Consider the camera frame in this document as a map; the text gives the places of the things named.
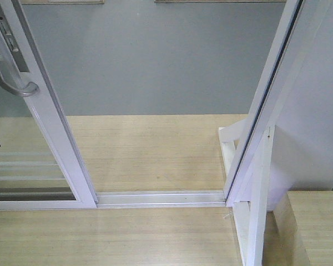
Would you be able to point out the white framed sliding glass door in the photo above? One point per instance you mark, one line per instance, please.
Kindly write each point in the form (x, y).
(40, 163)

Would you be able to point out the silver door handle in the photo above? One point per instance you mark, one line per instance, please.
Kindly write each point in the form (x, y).
(11, 82)

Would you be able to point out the silver door lock plate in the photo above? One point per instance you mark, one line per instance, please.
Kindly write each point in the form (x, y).
(12, 45)

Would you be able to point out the white angled brace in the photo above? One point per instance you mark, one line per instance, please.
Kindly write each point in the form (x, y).
(227, 137)

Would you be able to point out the aluminium floor track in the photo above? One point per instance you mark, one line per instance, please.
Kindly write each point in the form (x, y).
(161, 199)

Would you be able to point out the light wooden step block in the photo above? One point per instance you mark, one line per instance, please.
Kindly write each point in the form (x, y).
(305, 224)

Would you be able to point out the white door jamb frame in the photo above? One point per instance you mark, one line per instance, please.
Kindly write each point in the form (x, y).
(297, 29)

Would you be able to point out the white support post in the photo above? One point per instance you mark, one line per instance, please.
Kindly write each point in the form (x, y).
(250, 217)

